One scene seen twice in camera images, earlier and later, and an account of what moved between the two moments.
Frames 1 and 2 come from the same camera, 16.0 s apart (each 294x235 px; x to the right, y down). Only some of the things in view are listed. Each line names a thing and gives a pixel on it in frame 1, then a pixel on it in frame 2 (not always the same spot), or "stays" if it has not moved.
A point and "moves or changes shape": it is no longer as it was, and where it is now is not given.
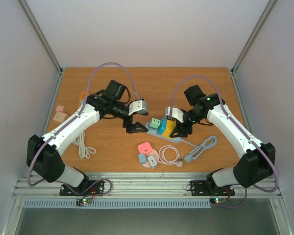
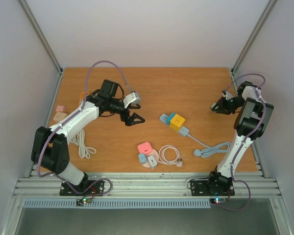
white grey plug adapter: (152, 161) stays
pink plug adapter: (60, 108) stays
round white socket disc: (153, 153) stays
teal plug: (161, 129) → (169, 118)
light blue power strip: (154, 131) → (163, 118)
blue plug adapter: (142, 158) stays
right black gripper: (186, 126) → (224, 104)
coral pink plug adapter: (145, 148) stays
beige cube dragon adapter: (60, 116) stays
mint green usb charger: (155, 123) moves or changes shape
